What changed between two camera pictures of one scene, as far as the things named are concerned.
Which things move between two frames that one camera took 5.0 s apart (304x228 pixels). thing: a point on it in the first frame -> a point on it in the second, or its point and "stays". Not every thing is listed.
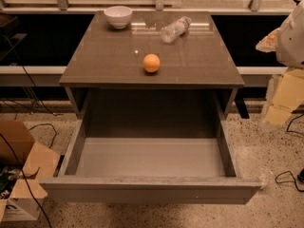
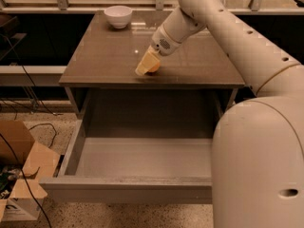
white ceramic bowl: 119,16 stays
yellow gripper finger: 288,95 -> 161,42
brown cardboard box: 19,149 stays
